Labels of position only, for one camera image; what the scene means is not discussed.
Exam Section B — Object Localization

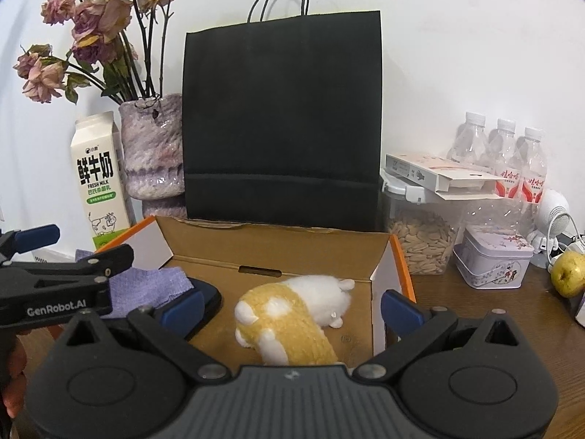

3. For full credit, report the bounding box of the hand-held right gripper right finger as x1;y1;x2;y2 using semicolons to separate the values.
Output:
354;289;521;381

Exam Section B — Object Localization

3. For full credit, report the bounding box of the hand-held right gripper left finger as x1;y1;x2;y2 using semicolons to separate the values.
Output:
66;290;230;382

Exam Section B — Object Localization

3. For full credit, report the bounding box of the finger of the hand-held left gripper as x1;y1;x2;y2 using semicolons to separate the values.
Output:
0;224;61;263
0;243;135;289

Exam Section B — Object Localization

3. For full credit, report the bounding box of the dark blue zip case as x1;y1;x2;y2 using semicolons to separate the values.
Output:
183;277;223;327

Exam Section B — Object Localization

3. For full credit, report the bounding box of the purple linen drawstring pouch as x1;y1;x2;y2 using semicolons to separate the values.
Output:
75;249;195;318

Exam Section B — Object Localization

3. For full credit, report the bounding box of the yellow white plush toy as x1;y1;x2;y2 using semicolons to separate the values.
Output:
234;275;356;367

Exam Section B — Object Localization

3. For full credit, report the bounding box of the red cardboard box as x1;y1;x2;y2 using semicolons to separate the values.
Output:
96;215;416;367

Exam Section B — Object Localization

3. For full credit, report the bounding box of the person's left hand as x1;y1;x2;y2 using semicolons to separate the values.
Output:
2;342;26;418

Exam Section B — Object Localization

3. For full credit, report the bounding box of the clear seed container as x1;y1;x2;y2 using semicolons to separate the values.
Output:
381;171;465;276

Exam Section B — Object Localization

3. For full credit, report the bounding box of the white green milk carton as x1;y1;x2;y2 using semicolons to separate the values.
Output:
69;112;131;252

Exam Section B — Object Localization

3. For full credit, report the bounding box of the pale printed tin box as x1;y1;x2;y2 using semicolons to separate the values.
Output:
453;225;535;290

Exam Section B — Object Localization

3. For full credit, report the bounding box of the mottled purple vase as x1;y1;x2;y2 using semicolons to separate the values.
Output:
119;94;187;219

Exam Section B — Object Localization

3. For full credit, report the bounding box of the flat white carton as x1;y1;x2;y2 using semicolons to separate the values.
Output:
385;153;506;193

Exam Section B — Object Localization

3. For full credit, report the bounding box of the green apple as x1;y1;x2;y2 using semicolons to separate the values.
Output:
551;251;585;299

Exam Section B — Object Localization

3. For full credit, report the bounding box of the purple tissue pack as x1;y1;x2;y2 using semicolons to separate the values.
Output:
571;290;585;327

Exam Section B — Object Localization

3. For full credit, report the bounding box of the small white fan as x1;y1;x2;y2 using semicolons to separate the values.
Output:
525;189;572;268

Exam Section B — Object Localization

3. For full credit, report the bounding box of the clear water bottle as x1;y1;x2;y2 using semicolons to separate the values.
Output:
447;111;488;168
516;127;548;203
486;119;522;197

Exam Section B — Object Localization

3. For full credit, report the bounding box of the black paper bag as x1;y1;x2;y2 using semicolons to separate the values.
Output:
182;0;384;232

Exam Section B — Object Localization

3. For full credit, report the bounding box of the dried rose bouquet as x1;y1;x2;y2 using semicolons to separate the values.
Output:
13;0;179;106

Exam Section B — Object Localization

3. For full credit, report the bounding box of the white fan cable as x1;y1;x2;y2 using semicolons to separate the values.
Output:
546;213;585;270

